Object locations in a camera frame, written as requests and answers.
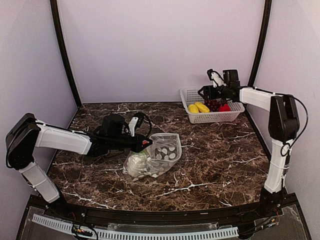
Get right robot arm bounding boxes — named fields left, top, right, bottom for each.
left=198, top=69, right=303, bottom=194

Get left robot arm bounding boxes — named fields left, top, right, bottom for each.
left=5, top=112, right=153, bottom=218

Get white cable duct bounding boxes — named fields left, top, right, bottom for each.
left=32, top=214, right=239, bottom=240

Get yellow fake lemon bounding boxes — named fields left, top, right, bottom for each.
left=188, top=104, right=199, bottom=114

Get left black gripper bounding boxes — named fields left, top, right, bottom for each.
left=108, top=132, right=153, bottom=153

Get black frame post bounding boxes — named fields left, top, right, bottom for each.
left=49, top=0, right=82, bottom=108
left=247, top=0, right=273, bottom=87

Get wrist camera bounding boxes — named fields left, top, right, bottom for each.
left=207, top=69, right=225, bottom=88
left=128, top=112, right=147, bottom=137

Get right black frame post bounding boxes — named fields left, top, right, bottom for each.
left=247, top=0, right=273, bottom=87

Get yellow fake banana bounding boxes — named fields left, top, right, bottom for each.
left=195, top=102, right=210, bottom=113

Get polka dot zip bag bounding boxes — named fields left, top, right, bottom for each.
left=123, top=133, right=182, bottom=182

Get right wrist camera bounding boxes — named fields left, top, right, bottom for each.
left=207, top=69, right=225, bottom=88

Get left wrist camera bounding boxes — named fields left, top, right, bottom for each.
left=128, top=112, right=147, bottom=137

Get white plastic basket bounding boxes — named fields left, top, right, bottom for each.
left=179, top=86, right=245, bottom=124

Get left black frame post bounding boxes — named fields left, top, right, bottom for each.
left=49, top=0, right=82, bottom=108

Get red fake pepper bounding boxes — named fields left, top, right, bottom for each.
left=218, top=103, right=231, bottom=112

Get purple fake grapes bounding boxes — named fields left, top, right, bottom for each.
left=204, top=99, right=222, bottom=112

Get white fake cauliflower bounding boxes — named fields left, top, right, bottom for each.
left=124, top=152, right=149, bottom=178

